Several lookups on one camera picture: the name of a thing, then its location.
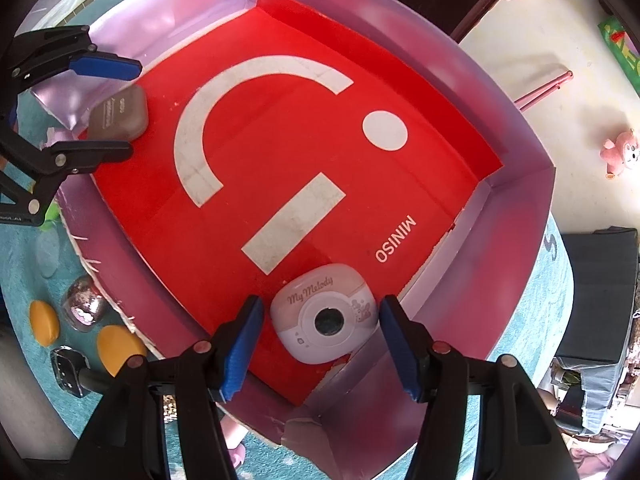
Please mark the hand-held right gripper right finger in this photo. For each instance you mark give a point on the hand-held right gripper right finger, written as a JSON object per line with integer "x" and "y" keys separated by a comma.
{"x": 400, "y": 350}

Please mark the glitter bottle with red cap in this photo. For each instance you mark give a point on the glitter bottle with red cap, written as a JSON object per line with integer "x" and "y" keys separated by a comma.
{"x": 82, "y": 305}

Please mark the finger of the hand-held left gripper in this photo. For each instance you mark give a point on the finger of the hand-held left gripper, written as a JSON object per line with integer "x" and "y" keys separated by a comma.
{"x": 105, "y": 66}
{"x": 90, "y": 152}

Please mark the gold studded cylinder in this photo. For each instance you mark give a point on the gold studded cylinder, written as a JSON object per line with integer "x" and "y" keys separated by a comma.
{"x": 169, "y": 409}

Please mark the clear plastic disc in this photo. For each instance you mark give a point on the clear plastic disc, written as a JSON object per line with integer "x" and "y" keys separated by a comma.
{"x": 47, "y": 255}

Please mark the pink white toy camera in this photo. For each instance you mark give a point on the pink white toy camera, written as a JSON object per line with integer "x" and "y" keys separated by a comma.
{"x": 300, "y": 310}

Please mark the dark table with blue cloth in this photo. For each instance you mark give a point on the dark table with blue cloth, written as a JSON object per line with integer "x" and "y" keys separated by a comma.
{"x": 595, "y": 300}

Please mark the pink stick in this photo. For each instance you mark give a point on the pink stick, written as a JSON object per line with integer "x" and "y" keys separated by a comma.
{"x": 542, "y": 91}

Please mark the black nail polish bottle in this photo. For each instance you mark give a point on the black nail polish bottle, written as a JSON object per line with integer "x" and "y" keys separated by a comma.
{"x": 70, "y": 372}

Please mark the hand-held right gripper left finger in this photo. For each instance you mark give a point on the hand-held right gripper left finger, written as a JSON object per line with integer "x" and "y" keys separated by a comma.
{"x": 242, "y": 350}

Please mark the red-bottomed cardboard box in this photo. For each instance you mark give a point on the red-bottomed cardboard box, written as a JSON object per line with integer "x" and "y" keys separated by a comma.
{"x": 310, "y": 125}

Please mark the grey earbud case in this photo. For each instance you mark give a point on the grey earbud case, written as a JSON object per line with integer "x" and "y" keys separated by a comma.
{"x": 117, "y": 115}

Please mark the yellow green toy figure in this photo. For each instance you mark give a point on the yellow green toy figure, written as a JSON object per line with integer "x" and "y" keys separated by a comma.
{"x": 51, "y": 220}

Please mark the green bag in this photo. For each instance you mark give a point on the green bag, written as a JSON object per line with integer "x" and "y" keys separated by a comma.
{"x": 622, "y": 50}

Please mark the orange round disc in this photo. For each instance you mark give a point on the orange round disc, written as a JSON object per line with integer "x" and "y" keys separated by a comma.
{"x": 44, "y": 322}
{"x": 117, "y": 347}

